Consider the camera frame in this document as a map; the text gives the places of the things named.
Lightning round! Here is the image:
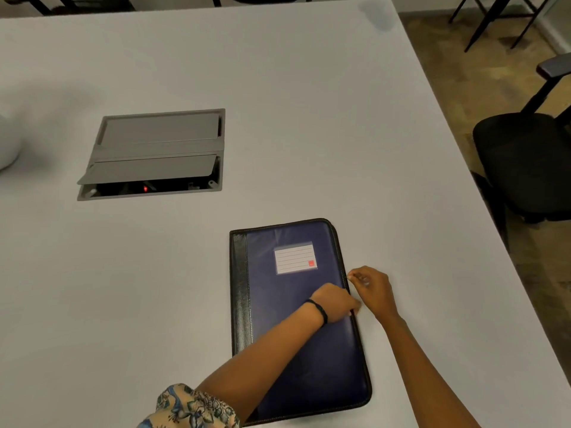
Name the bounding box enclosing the person's right forearm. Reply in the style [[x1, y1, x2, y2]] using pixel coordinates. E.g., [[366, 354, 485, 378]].
[[381, 314, 482, 428]]

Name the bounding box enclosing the black mesh-back office chair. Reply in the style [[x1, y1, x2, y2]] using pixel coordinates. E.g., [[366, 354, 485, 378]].
[[472, 52, 571, 224]]

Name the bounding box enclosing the person's left hand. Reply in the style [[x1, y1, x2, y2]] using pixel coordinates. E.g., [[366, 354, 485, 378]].
[[312, 282, 362, 326]]

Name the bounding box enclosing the grey table cable box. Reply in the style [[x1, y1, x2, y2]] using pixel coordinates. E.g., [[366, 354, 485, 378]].
[[76, 108, 227, 202]]

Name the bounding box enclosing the black metal high stool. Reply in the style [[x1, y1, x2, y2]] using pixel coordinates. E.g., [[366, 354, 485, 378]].
[[448, 0, 554, 53]]

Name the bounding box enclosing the person's left forearm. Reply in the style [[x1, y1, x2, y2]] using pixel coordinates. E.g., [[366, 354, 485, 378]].
[[194, 307, 327, 422]]

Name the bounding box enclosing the black wristband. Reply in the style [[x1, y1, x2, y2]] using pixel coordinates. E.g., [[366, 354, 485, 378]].
[[305, 299, 329, 327]]

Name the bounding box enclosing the black ribbed-back office chair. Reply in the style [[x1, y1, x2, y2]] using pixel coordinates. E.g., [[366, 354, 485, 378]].
[[17, 0, 137, 16]]

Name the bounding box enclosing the person's right hand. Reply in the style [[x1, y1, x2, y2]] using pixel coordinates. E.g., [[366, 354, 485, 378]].
[[346, 265, 401, 324]]

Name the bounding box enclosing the floral patterned dress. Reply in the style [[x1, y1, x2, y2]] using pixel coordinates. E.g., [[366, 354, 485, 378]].
[[136, 383, 241, 428]]

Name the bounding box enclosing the white round plant pot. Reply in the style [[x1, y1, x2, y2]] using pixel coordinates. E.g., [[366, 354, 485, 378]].
[[0, 113, 24, 171]]

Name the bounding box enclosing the blue zippered folder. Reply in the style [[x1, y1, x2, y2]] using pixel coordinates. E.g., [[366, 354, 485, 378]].
[[228, 218, 374, 427]]

